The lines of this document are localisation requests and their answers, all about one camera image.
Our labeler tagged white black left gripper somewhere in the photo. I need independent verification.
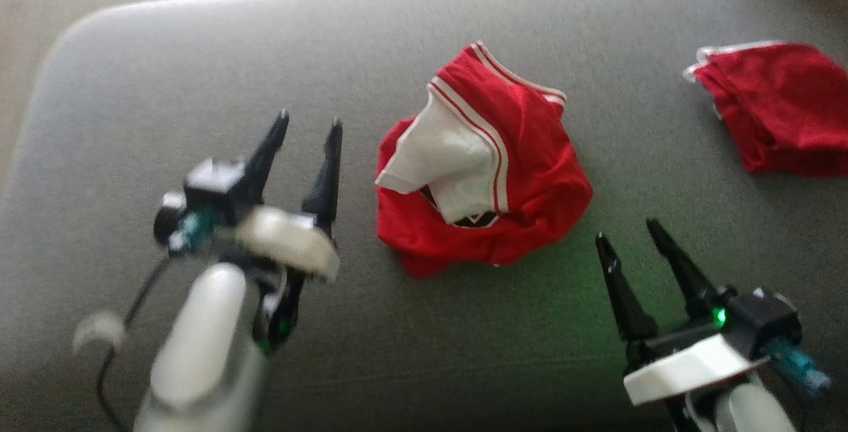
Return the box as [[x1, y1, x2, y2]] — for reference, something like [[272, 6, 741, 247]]
[[233, 109, 345, 282]]

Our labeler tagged white cable clip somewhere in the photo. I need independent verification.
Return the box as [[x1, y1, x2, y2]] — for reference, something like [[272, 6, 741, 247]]
[[72, 308, 128, 354]]

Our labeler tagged teal right camera connector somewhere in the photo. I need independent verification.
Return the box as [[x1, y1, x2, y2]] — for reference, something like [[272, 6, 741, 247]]
[[762, 338, 833, 398]]

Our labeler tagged large grey fabric sofa seat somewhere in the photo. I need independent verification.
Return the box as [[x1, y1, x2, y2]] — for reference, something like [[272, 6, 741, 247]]
[[0, 0, 848, 432]]

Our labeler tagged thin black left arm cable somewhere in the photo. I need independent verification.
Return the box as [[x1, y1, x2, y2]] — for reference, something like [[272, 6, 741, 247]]
[[96, 256, 174, 432]]

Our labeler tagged teal left camera connector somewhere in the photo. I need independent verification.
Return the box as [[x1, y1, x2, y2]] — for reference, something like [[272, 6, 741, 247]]
[[169, 210, 221, 255]]

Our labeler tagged plain red garment white trim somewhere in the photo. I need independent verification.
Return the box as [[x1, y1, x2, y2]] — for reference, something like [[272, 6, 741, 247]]
[[684, 40, 848, 178]]

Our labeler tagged teal camera connector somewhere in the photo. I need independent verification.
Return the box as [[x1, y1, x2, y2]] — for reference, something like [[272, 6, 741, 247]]
[[762, 338, 833, 398], [169, 210, 221, 255]]

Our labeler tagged red jersey with white sleeves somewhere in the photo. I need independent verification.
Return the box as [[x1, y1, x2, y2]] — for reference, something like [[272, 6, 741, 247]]
[[374, 41, 594, 279]]

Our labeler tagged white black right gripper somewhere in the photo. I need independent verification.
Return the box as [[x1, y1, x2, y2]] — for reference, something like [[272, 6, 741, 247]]
[[595, 218, 770, 408]]

